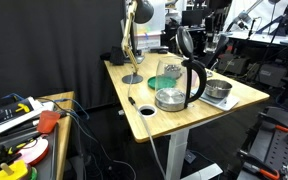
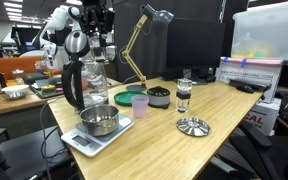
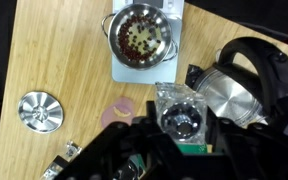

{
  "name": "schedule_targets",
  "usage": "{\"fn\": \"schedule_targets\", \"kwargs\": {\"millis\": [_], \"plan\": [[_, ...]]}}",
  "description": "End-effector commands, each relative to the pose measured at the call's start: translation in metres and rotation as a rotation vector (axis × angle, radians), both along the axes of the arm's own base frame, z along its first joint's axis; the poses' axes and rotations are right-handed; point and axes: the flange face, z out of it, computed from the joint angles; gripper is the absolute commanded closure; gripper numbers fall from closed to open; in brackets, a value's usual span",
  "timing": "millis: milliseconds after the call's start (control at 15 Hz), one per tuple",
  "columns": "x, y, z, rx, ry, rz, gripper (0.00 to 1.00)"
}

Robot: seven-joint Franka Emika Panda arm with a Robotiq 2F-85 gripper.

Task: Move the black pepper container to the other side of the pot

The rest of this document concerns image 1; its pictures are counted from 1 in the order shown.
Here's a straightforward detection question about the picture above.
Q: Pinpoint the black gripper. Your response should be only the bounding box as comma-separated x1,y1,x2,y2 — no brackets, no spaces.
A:
204,14,223,52

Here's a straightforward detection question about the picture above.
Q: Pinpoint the black background monitor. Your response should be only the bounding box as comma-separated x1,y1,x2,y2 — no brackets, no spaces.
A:
181,9,205,28

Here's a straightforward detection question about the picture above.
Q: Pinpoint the black pouch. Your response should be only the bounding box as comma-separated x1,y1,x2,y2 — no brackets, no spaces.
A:
108,45,125,66

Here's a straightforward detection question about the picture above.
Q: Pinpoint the crumpled foil wrapper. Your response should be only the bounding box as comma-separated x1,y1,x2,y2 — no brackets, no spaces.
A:
163,64,184,80

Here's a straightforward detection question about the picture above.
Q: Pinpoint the grey cable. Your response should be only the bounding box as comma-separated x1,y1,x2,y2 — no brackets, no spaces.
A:
127,74,168,180

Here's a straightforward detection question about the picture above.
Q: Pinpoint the black pegboard cart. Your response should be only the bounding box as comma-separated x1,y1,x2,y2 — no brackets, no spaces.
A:
237,106,288,180

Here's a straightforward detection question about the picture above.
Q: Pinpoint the black remote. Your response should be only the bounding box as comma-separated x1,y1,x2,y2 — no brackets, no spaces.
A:
149,46,169,55

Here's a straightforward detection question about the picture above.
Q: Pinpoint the black curtain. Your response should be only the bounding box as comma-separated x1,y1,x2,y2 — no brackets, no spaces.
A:
0,0,128,108

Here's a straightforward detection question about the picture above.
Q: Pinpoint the green plate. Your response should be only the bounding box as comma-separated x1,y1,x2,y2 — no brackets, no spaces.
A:
147,75,178,90

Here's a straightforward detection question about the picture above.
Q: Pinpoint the silver digital kitchen scale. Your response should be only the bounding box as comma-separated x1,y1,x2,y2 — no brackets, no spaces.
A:
191,88,240,112

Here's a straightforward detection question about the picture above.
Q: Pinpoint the glass electric kettle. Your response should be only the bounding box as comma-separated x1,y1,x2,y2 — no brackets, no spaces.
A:
154,25,208,113

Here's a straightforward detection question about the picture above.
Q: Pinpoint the pink bowl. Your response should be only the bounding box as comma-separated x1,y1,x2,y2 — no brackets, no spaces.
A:
188,71,200,89

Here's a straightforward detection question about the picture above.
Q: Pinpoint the white storage box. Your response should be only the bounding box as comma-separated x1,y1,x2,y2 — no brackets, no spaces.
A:
135,29,162,51

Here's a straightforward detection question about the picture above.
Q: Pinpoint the red plastic cup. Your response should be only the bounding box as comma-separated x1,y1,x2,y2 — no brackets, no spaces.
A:
36,110,62,135

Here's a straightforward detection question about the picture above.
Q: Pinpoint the grey equipment box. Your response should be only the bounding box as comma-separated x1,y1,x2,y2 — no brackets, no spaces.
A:
257,63,288,88
217,53,252,76

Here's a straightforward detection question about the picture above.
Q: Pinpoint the yellow toy block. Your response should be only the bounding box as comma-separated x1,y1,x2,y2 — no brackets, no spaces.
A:
0,159,30,180

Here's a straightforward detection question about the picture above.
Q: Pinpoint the black office chair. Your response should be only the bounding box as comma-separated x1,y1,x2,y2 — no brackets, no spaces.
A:
197,33,230,68

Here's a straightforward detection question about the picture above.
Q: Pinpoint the red white tape roll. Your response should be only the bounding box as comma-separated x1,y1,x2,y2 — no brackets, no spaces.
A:
17,136,50,167

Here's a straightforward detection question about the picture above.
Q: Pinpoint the orange handled clamp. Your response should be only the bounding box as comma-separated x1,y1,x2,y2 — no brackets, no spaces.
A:
257,111,288,134
237,149,281,180

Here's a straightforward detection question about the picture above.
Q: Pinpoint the clear black pepper container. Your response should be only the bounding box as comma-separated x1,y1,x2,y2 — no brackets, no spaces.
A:
206,33,220,54

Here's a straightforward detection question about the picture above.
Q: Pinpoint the floor power adapter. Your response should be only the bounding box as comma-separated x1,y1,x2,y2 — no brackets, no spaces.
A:
183,149,198,164

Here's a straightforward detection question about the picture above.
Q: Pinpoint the yellow black screwdriver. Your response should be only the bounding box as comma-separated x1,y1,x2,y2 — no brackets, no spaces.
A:
0,141,38,164

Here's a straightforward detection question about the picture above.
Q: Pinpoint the blue cable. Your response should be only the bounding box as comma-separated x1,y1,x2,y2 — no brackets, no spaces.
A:
0,92,92,121

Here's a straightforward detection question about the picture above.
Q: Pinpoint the black box with yellow symbol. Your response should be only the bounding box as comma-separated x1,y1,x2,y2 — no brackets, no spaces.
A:
0,99,35,129

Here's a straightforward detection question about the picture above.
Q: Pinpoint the white desk leg frame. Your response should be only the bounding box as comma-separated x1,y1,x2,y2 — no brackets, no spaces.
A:
165,128,224,180

